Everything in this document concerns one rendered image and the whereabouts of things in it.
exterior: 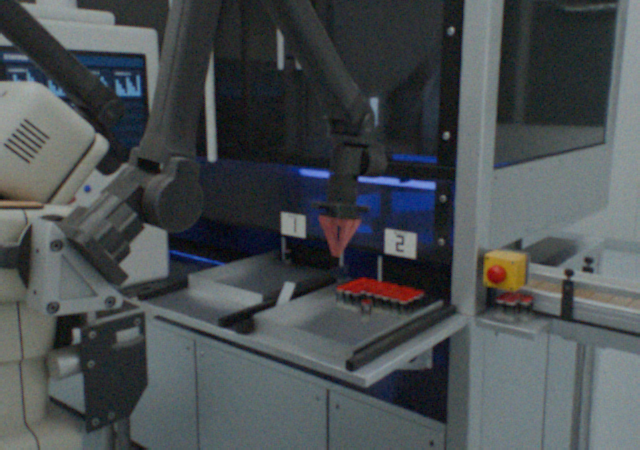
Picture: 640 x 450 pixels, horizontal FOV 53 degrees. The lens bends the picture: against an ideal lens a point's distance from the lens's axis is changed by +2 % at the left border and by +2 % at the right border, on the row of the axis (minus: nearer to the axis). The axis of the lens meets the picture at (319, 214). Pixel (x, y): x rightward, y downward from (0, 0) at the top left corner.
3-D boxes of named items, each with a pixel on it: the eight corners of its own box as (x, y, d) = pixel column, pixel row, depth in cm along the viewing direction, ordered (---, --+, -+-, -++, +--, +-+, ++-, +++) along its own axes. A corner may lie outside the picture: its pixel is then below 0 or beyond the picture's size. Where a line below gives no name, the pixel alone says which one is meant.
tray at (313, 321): (350, 291, 160) (350, 278, 159) (442, 314, 143) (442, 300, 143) (253, 330, 134) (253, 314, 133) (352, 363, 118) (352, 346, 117)
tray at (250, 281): (278, 260, 189) (278, 249, 188) (348, 276, 173) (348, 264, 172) (188, 288, 163) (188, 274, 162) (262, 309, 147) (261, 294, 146)
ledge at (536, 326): (501, 309, 153) (502, 302, 152) (557, 322, 145) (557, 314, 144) (476, 326, 142) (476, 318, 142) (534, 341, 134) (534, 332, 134)
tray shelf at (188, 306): (266, 263, 192) (266, 258, 192) (482, 314, 149) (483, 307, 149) (130, 305, 156) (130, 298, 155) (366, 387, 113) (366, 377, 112)
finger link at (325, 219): (365, 258, 120) (370, 209, 120) (343, 259, 115) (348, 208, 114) (336, 252, 125) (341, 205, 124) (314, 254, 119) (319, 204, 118)
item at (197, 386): (208, 336, 362) (203, 183, 345) (587, 475, 235) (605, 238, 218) (33, 405, 286) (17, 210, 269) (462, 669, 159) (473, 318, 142)
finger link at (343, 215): (358, 258, 119) (362, 208, 118) (335, 260, 113) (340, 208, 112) (329, 253, 123) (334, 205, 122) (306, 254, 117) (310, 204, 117)
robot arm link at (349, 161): (325, 140, 117) (350, 141, 113) (347, 143, 122) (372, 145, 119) (322, 177, 117) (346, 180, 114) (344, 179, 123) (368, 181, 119)
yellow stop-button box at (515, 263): (496, 278, 144) (498, 247, 143) (528, 284, 140) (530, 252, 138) (481, 286, 138) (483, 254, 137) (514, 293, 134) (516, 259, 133)
